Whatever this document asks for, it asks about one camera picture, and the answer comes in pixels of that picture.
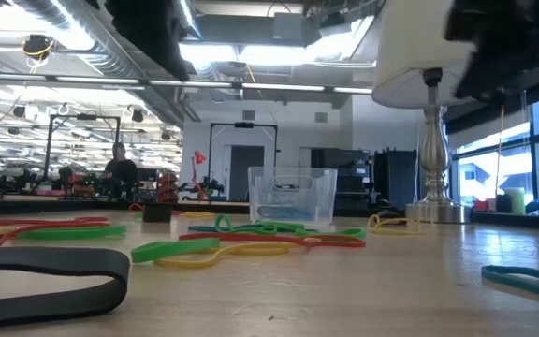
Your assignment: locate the red desk lamp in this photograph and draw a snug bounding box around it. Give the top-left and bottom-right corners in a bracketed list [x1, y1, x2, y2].
[191, 149, 210, 201]

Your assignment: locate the person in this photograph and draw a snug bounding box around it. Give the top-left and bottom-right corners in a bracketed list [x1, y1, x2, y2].
[103, 141, 139, 201]

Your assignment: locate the clear plastic bin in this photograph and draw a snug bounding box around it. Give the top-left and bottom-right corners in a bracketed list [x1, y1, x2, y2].
[247, 166, 339, 225]

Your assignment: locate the black yellow cable reel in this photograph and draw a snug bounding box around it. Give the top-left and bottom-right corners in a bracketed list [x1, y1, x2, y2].
[21, 33, 56, 62]

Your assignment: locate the long ceiling light strip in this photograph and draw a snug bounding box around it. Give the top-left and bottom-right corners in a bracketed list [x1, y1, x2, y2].
[0, 72, 374, 96]

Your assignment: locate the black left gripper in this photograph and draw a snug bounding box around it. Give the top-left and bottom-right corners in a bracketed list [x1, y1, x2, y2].
[105, 0, 190, 81]

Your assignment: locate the wide green rubber band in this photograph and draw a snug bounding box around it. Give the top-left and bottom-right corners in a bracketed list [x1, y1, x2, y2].
[18, 225, 128, 242]
[131, 237, 222, 264]
[213, 213, 299, 237]

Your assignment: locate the black window frame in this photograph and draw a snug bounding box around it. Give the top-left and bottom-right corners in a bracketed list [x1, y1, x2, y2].
[449, 91, 539, 207]

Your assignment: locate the grey door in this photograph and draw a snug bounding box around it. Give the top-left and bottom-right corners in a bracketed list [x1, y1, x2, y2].
[228, 144, 266, 202]

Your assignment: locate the black gantry frame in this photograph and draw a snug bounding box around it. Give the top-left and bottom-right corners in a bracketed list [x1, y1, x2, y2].
[207, 121, 279, 200]
[43, 113, 122, 183]

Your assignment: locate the silver ventilation duct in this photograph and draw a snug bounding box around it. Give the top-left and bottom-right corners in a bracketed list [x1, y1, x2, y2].
[11, 0, 196, 125]

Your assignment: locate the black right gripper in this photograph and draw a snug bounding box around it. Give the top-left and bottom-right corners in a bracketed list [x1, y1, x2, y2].
[445, 0, 539, 103]

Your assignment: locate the red rubber band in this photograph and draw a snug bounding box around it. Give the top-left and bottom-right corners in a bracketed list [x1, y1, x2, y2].
[0, 215, 111, 251]
[179, 232, 367, 249]

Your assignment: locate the white shade table lamp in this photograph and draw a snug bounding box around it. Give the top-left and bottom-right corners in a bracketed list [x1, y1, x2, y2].
[371, 0, 476, 225]

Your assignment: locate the light green cylinder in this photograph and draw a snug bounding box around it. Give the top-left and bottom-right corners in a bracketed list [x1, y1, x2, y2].
[503, 187, 527, 215]

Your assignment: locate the black cabinet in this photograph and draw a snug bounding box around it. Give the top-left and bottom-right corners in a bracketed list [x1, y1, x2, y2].
[373, 148, 420, 211]

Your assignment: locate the black shelf unit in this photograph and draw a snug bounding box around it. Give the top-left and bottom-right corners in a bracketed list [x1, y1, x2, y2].
[310, 147, 374, 212]

